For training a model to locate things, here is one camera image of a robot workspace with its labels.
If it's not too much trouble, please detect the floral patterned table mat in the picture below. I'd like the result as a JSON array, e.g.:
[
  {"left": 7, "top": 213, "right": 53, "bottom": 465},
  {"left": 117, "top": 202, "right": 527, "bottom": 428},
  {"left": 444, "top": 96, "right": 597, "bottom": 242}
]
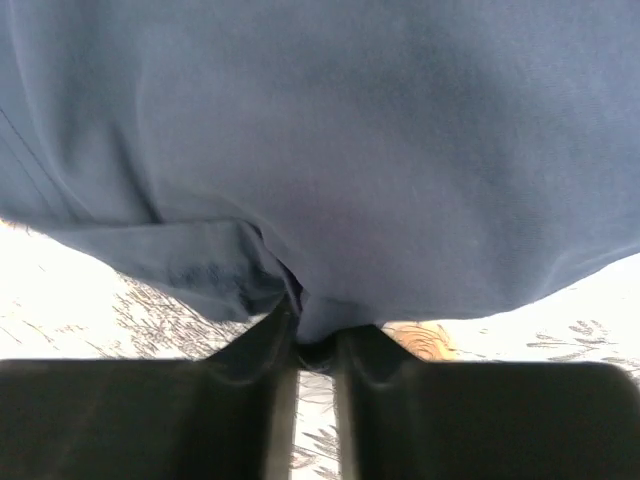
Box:
[{"left": 1, "top": 223, "right": 639, "bottom": 479}]

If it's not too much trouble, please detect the navy blue printed t-shirt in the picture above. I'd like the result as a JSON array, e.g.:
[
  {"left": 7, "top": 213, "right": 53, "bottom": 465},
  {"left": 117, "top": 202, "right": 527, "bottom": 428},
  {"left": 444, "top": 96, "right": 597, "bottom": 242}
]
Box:
[{"left": 1, "top": 1, "right": 639, "bottom": 342}]

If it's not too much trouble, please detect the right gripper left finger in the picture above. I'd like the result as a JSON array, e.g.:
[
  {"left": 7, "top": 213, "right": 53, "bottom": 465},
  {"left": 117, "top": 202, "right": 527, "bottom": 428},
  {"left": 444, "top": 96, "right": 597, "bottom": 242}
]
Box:
[{"left": 1, "top": 303, "right": 298, "bottom": 480}]

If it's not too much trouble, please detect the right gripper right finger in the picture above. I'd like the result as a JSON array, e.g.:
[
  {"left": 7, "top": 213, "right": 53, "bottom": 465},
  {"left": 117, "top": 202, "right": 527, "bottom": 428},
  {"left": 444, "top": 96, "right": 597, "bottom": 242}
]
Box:
[{"left": 335, "top": 327, "right": 639, "bottom": 479}]

